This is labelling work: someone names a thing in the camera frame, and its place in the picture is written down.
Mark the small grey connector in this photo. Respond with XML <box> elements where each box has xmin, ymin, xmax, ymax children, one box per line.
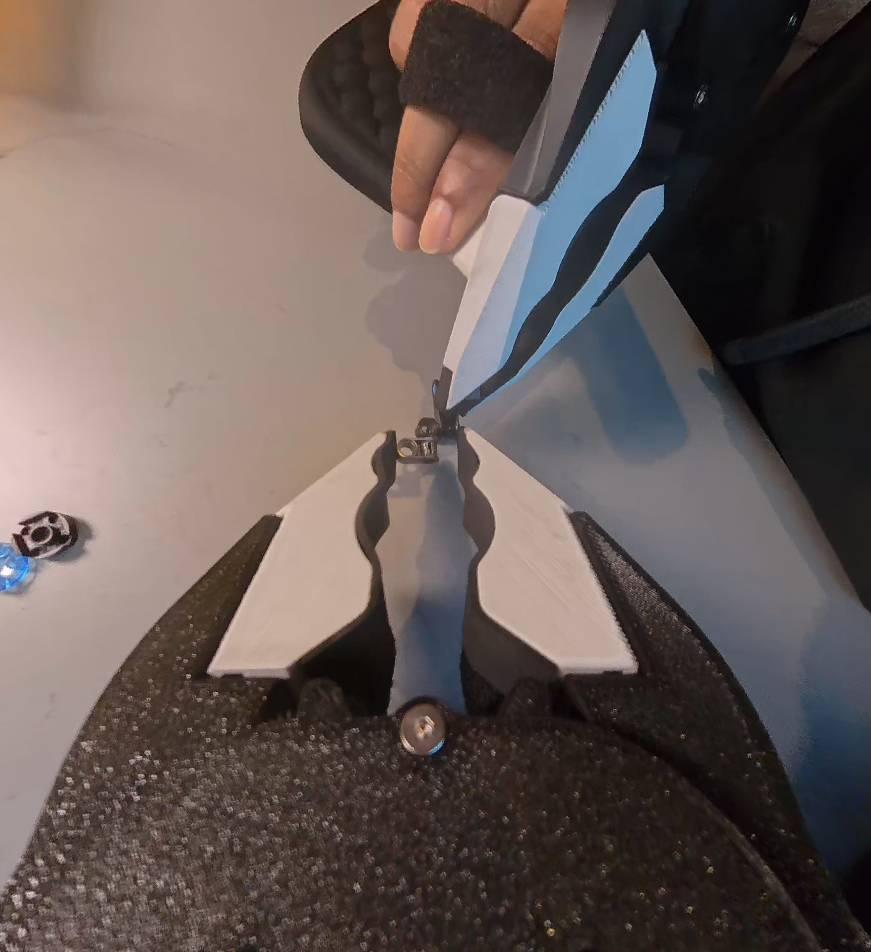
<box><xmin>396</xmin><ymin>418</ymin><xmax>440</xmax><ymax>467</ymax></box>

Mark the person's right hand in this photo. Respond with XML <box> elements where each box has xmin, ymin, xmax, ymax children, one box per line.
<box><xmin>388</xmin><ymin>0</ymin><xmax>572</xmax><ymax>256</ymax></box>

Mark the person's black hoodie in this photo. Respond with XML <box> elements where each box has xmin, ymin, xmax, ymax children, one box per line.
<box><xmin>647</xmin><ymin>0</ymin><xmax>871</xmax><ymax>641</ymax></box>

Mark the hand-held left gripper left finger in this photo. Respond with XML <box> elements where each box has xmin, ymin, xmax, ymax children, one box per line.
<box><xmin>207</xmin><ymin>430</ymin><xmax>399</xmax><ymax>716</ymax></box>

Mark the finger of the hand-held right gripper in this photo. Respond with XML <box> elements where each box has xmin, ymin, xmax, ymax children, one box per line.
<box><xmin>441</xmin><ymin>30</ymin><xmax>659</xmax><ymax>414</ymax></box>
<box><xmin>452</xmin><ymin>183</ymin><xmax>667</xmax><ymax>415</ymax></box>

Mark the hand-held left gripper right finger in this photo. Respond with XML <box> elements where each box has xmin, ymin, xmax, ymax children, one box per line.
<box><xmin>456</xmin><ymin>427</ymin><xmax>640</xmax><ymax>716</ymax></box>

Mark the grey desk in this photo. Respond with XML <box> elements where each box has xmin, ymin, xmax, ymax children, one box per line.
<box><xmin>0</xmin><ymin>0</ymin><xmax>871</xmax><ymax>893</ymax></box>

